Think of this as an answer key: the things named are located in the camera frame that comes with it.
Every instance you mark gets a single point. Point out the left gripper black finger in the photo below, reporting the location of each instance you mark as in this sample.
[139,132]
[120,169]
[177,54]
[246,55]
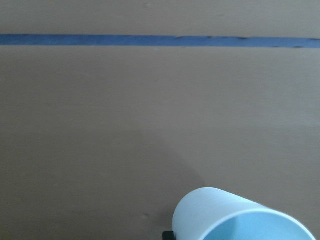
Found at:
[168,235]

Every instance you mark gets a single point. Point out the light blue plastic cup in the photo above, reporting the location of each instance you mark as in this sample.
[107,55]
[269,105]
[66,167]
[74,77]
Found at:
[213,214]

